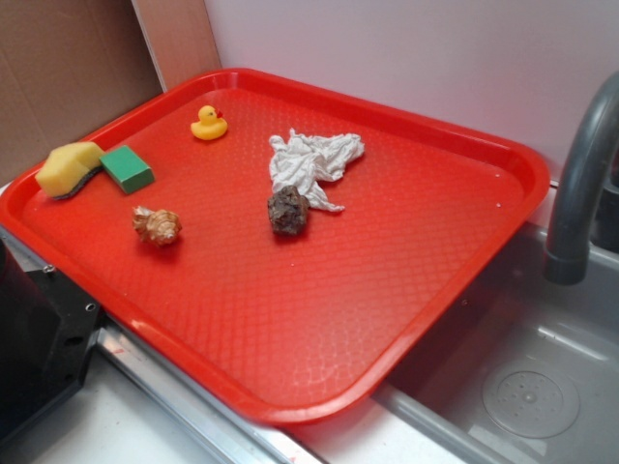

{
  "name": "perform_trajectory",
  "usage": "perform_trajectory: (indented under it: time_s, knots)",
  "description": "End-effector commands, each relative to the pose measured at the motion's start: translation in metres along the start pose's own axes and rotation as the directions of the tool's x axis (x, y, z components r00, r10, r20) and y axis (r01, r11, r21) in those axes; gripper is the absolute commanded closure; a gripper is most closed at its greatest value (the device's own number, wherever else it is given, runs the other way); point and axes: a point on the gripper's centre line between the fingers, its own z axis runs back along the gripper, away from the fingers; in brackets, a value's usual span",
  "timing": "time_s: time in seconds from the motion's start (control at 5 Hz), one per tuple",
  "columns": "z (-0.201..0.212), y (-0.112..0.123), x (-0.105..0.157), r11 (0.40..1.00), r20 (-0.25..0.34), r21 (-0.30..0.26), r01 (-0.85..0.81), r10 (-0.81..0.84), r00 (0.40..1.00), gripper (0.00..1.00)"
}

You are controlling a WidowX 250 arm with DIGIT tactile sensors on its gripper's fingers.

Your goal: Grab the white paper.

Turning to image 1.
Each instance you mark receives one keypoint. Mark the brown cardboard panel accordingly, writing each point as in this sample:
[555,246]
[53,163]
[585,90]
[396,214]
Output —
[67,69]

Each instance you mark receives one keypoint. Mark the dark brown rock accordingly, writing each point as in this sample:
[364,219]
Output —
[288,211]

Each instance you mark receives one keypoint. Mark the brown seashell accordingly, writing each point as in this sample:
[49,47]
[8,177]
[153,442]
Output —
[159,228]

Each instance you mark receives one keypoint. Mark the crumpled white paper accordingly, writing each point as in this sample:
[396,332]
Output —
[304,161]

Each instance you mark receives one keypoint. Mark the green block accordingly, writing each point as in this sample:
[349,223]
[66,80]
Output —
[127,169]

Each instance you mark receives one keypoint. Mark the grey toy sink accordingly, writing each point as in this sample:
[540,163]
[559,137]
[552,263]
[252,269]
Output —
[511,317]

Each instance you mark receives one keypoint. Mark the sink drain cover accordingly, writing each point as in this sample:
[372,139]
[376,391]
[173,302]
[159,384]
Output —
[530,403]

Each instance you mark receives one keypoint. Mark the yellow rubber duck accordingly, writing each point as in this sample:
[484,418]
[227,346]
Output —
[210,124]

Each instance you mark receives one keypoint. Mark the grey faucet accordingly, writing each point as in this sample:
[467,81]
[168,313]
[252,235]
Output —
[585,209]

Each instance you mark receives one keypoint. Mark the red plastic tray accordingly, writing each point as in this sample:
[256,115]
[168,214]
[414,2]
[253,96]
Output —
[284,330]

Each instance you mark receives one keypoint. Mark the yellow sponge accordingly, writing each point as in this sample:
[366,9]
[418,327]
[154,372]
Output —
[69,168]

